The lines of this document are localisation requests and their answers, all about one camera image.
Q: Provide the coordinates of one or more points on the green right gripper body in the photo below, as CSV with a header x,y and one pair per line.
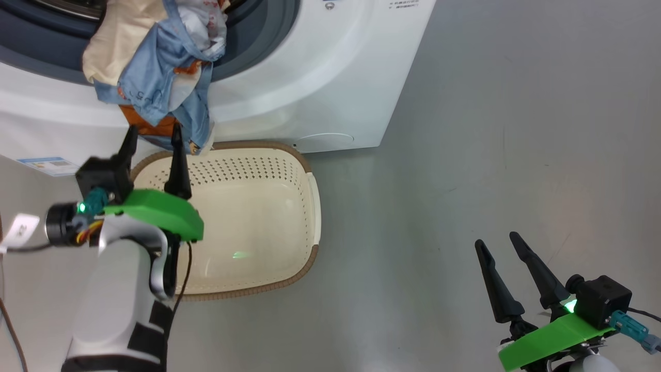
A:
x,y
557,343

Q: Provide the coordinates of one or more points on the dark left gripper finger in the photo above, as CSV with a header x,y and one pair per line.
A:
x,y
178,170
129,147

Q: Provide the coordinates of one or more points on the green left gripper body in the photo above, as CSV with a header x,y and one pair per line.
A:
x,y
160,212

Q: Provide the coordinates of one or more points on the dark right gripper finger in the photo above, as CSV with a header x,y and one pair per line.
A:
x,y
542,274
501,289

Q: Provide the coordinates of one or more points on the cream blue orange garment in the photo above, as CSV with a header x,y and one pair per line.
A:
x,y
144,72

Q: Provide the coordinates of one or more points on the blue garment with orange patches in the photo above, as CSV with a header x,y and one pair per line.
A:
x,y
204,23

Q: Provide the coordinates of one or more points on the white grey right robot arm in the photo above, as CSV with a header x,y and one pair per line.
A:
x,y
599,364

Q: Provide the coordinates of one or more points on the white front-load washing machine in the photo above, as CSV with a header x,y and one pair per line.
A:
x,y
310,77

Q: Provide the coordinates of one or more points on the cream perforated laundry basket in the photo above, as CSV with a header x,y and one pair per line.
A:
x,y
248,217

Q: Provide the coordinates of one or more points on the blue energy label sticker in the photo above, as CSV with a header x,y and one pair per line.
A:
x,y
46,166

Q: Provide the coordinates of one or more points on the white paper tag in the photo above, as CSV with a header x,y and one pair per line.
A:
x,y
20,230

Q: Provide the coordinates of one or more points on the round white filter cover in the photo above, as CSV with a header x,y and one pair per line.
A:
x,y
325,143

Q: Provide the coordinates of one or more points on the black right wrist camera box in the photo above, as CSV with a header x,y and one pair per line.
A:
x,y
601,299

